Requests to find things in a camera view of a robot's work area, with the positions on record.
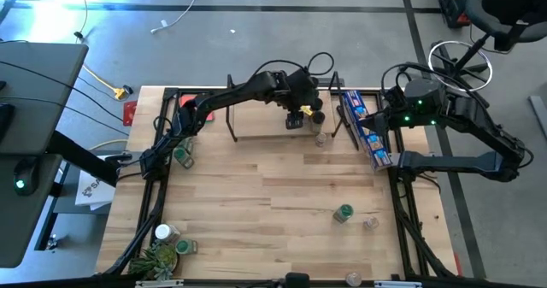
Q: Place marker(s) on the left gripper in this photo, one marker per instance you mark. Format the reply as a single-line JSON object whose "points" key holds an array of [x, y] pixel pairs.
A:
{"points": [[299, 91]]}

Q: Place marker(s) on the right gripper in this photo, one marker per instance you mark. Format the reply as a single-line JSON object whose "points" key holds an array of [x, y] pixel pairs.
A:
{"points": [[397, 113]]}

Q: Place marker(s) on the small clear glass spice jar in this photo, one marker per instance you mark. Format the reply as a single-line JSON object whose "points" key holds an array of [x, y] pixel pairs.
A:
{"points": [[354, 278], [320, 139], [371, 223]]}

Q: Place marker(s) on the green lid herb jar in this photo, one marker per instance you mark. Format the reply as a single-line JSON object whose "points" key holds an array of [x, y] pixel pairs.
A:
{"points": [[344, 213], [184, 246], [183, 156], [189, 143]]}

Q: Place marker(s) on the white lid bagel seasoning jar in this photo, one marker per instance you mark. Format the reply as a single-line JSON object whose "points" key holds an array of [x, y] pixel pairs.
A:
{"points": [[163, 232]]}

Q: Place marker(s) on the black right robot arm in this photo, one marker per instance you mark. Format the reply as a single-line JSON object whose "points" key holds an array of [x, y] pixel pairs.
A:
{"points": [[448, 162]]}

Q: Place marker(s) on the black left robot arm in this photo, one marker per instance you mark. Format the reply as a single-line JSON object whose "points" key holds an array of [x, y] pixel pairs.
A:
{"points": [[231, 93]]}

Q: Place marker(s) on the yellow tape tag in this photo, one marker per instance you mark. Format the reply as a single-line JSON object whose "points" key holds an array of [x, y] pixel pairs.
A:
{"points": [[306, 109]]}

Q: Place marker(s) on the blue plastic wrap box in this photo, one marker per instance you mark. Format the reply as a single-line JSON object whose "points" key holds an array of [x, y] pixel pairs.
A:
{"points": [[376, 149]]}

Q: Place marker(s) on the black flat bar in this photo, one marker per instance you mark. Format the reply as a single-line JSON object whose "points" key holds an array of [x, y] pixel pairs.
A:
{"points": [[350, 134]]}

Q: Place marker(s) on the red paper folder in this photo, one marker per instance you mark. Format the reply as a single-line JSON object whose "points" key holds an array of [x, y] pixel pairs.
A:
{"points": [[188, 100]]}

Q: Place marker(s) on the grey metal bar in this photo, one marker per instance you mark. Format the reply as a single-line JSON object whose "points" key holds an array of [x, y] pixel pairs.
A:
{"points": [[539, 117]]}

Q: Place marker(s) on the red corner pad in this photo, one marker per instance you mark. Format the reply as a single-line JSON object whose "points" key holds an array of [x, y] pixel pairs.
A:
{"points": [[130, 113]]}

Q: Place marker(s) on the black swivel stool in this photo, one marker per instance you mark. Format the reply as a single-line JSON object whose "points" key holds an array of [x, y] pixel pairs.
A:
{"points": [[513, 6]]}

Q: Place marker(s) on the green succulent plant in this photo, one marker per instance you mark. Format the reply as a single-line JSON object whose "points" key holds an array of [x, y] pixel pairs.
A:
{"points": [[156, 260]]}

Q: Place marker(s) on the black desk support bar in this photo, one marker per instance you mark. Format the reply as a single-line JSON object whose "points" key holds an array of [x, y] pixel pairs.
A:
{"points": [[81, 157]]}

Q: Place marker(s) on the white box with logo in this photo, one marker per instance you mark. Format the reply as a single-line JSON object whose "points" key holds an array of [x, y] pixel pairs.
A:
{"points": [[92, 192]]}

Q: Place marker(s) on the grey desk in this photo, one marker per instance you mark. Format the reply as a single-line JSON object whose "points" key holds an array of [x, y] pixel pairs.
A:
{"points": [[38, 87]]}

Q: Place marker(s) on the black computer mouse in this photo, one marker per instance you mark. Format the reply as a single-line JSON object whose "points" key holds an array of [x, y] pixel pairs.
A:
{"points": [[25, 179]]}

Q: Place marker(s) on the black keyboard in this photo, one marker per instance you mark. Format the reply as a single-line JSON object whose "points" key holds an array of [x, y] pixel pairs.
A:
{"points": [[6, 123]]}

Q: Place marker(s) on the black metal table frame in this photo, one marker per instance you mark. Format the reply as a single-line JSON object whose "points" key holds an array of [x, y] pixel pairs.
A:
{"points": [[170, 92]]}

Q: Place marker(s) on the silver metal bracket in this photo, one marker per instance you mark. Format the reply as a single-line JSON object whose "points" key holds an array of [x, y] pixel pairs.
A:
{"points": [[158, 283], [397, 284]]}

